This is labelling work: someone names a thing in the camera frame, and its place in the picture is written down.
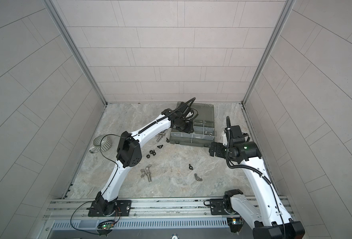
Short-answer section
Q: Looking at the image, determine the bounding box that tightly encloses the green plastic organizer box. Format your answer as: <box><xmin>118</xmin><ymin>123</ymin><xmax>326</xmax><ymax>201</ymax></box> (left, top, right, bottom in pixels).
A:
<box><xmin>169</xmin><ymin>104</ymin><xmax>215</xmax><ymax>147</ymax></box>

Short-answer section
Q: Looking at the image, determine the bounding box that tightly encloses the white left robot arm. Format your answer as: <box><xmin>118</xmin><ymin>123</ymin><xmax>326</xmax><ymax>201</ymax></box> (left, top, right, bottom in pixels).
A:
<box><xmin>88</xmin><ymin>98</ymin><xmax>198</xmax><ymax>217</ymax></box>

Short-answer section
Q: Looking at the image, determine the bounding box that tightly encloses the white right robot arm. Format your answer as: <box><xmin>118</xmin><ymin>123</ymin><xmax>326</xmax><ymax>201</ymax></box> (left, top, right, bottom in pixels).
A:
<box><xmin>209</xmin><ymin>122</ymin><xmax>305</xmax><ymax>239</ymax></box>

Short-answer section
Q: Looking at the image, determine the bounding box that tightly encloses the silver wing nut front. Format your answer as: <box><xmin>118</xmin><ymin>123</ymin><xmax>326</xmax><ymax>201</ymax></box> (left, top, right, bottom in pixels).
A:
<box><xmin>194</xmin><ymin>173</ymin><xmax>203</xmax><ymax>182</ymax></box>

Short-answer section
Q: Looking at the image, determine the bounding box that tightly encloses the silver wing bolt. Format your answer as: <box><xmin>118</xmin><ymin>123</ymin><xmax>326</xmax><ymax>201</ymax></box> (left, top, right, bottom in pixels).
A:
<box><xmin>141</xmin><ymin>164</ymin><xmax>152</xmax><ymax>182</ymax></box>

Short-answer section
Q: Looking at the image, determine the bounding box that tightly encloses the right circuit board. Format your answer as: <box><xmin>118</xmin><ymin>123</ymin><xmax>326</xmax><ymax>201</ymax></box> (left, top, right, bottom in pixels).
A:
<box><xmin>227</xmin><ymin>217</ymin><xmax>244</xmax><ymax>234</ymax></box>

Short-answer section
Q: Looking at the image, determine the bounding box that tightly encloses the circuit board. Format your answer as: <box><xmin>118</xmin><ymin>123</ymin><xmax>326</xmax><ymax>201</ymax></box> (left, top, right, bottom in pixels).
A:
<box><xmin>97</xmin><ymin>220</ymin><xmax>116</xmax><ymax>230</ymax></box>
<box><xmin>227</xmin><ymin>217</ymin><xmax>244</xmax><ymax>234</ymax></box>

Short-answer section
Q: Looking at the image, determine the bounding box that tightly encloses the left circuit board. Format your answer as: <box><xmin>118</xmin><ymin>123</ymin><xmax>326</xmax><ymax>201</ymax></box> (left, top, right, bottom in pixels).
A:
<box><xmin>97</xmin><ymin>220</ymin><xmax>116</xmax><ymax>230</ymax></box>

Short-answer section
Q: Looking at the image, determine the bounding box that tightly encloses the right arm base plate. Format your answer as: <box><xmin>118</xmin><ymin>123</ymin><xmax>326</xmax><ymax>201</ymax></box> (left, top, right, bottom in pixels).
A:
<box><xmin>203</xmin><ymin>199</ymin><xmax>231</xmax><ymax>216</ymax></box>

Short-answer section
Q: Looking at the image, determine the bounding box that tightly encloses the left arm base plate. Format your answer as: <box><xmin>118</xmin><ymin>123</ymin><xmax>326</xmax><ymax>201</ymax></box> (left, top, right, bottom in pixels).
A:
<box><xmin>86</xmin><ymin>200</ymin><xmax>132</xmax><ymax>217</ymax></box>

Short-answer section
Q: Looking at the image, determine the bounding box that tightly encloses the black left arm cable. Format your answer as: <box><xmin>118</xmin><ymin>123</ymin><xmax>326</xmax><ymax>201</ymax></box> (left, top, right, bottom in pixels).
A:
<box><xmin>70</xmin><ymin>133</ymin><xmax>129</xmax><ymax>235</ymax></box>

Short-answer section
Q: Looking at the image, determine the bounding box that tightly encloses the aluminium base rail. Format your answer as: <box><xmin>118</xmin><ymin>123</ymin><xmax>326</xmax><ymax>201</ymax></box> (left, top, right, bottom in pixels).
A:
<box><xmin>43</xmin><ymin>194</ymin><xmax>296</xmax><ymax>221</ymax></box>

